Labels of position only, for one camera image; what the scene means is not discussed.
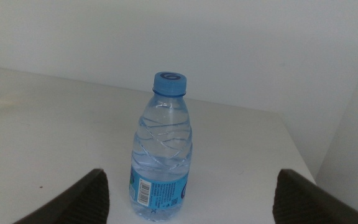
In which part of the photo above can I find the water bottle blue cap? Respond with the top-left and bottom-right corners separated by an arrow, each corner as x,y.
128,71 -> 193,222

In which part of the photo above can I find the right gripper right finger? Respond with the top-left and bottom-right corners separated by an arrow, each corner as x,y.
272,169 -> 358,224

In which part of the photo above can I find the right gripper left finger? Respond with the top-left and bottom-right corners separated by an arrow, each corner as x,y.
12,168 -> 110,224

